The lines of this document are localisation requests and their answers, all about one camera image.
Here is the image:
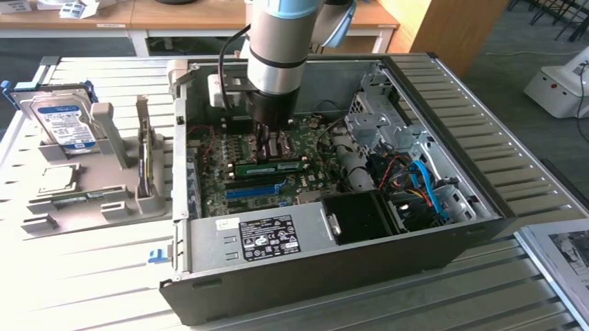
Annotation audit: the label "black camera cable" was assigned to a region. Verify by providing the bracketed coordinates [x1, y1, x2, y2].
[217, 23, 252, 101]

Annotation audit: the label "grey power supply with label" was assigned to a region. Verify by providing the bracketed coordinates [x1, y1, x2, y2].
[187, 202, 342, 274]

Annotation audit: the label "CPU socket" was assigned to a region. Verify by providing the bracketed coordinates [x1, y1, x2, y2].
[247, 131, 297, 163]

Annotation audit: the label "green motherboard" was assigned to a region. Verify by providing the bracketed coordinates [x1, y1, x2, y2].
[185, 115, 354, 219]

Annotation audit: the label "blue expansion slot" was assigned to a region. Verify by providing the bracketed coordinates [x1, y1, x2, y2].
[224, 184, 285, 200]

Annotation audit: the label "hard disk with blue label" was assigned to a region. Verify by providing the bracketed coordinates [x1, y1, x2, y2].
[1, 79, 100, 157]

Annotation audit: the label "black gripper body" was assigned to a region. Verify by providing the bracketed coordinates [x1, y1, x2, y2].
[249, 86, 301, 134]

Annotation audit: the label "CPU chip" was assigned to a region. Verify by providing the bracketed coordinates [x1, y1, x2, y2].
[37, 166, 80, 194]

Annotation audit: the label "black open PC case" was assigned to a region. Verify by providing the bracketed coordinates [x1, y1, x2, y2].
[159, 51, 519, 327]

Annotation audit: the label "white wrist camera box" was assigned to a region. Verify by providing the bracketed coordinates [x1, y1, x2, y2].
[207, 73, 241, 108]

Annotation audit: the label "red thin wire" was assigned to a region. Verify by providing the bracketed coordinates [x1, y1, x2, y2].
[187, 124, 217, 149]

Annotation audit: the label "red and yellow wire bundle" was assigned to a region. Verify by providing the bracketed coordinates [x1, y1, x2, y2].
[378, 154, 436, 208]

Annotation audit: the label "blue flat wire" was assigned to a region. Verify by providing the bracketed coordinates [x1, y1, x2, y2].
[407, 159, 451, 222]

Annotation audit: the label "metal disk bay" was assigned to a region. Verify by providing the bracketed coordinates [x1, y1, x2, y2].
[342, 63, 502, 228]

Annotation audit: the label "black chair legs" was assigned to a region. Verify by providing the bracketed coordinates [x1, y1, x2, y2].
[529, 0, 589, 43]

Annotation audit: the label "printed paper booklet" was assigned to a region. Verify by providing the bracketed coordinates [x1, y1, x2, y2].
[512, 219, 589, 329]

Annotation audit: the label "black fan shroud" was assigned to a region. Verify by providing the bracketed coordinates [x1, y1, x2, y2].
[320, 190, 398, 246]

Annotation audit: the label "green RAM stick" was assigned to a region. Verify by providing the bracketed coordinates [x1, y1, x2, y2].
[49, 191, 108, 208]
[233, 160, 308, 177]

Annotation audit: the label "black expansion slot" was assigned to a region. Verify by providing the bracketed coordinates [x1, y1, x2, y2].
[223, 177, 279, 191]

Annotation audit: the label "wooden desk with white frame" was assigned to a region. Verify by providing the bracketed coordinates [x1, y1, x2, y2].
[0, 0, 400, 57]

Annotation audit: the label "white cardboard box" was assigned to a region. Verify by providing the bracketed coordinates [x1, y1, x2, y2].
[34, 0, 101, 20]

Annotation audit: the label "grey parts rack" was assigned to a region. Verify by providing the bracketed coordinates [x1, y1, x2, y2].
[18, 95, 175, 239]

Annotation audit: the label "wooden cabinet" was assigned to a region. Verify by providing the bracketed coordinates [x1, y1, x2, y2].
[380, 0, 510, 79]

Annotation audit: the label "white machine with red buttons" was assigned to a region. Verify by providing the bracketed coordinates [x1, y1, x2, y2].
[522, 45, 589, 120]

